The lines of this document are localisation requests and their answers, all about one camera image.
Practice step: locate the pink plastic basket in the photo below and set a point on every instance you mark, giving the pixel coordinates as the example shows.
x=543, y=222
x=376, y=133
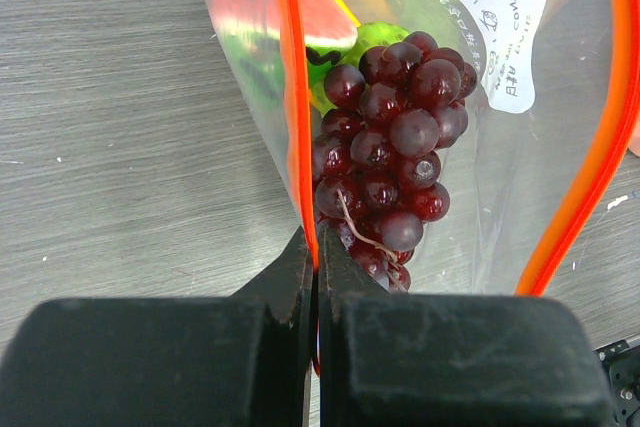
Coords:
x=634, y=142

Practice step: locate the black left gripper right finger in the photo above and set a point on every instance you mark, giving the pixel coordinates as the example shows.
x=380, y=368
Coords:
x=391, y=359

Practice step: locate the clear zip top bag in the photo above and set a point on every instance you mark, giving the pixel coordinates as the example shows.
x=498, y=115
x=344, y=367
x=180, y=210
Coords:
x=555, y=104

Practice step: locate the green custard apple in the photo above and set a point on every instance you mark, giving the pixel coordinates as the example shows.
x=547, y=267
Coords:
x=370, y=35

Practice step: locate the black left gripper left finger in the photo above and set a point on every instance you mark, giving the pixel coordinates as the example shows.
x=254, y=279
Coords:
x=241, y=360

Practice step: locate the watermelon slice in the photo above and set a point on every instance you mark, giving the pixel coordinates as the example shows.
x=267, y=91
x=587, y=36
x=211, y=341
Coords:
x=250, y=33

